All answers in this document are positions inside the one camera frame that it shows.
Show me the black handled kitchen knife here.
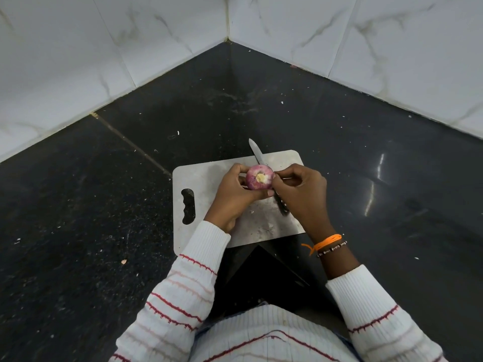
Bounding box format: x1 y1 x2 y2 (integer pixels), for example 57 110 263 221
248 138 290 217

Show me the white red striped sweater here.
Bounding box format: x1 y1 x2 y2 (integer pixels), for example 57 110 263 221
188 304 363 362

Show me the person's left hand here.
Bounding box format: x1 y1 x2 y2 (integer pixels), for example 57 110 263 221
203 163 275 234

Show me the beaded bracelet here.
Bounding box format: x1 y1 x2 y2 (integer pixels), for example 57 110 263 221
316 241 348 258

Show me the person's right hand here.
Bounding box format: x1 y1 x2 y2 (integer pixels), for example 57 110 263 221
271 163 337 245

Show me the purple onion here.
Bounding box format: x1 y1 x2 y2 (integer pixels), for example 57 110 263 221
246 164 274 191

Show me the person's right forearm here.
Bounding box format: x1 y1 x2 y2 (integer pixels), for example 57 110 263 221
316 237 448 362

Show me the orange thread wristband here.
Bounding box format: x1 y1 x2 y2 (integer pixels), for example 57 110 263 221
301 234 343 257

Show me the person's left forearm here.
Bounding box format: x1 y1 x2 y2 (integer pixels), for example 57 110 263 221
111 220 231 362

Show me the steel cutting board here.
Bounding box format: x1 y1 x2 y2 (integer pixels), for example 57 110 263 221
172 149 306 256

